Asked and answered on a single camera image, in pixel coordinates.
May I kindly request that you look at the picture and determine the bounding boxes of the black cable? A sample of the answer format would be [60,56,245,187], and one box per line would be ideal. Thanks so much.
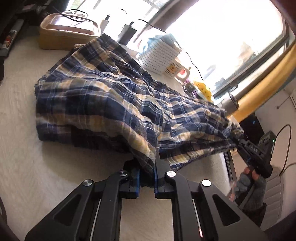
[138,19,204,80]

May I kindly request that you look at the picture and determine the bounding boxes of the small dark figurine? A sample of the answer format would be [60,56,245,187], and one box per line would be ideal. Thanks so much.
[183,78,199,98]

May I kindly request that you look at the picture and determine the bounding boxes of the steel travel tumbler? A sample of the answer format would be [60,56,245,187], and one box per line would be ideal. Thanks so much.
[220,93,239,115]

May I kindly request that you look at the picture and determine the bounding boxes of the white usb charger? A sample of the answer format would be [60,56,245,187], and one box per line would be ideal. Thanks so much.
[100,15,110,33]

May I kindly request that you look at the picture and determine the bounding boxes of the beige lidded food container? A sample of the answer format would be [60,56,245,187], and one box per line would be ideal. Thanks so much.
[39,12,101,50]

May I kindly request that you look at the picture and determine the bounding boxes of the cream cartoon mug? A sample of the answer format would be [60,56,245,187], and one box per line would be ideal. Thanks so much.
[164,59,190,82]

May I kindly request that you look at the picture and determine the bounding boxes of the grey spray can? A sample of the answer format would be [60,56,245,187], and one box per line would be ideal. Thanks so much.
[1,19,24,59]

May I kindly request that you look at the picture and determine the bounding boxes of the black power adapter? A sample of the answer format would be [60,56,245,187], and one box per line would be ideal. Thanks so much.
[118,22,137,45]

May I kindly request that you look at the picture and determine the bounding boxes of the white textured table cloth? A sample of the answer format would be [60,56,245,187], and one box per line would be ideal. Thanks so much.
[1,26,230,240]

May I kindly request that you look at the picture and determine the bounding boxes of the blue plaid pants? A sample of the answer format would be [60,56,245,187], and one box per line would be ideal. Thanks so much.
[35,35,244,174]

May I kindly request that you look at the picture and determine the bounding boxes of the white power strip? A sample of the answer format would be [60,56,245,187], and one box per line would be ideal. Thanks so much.
[120,42,141,58]

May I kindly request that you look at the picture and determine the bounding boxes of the white perforated storage basket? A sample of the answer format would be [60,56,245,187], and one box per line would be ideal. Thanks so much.
[137,34,181,74]

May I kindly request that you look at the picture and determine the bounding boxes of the right hand grey glove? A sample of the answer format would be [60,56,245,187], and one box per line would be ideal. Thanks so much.
[233,167,266,211]

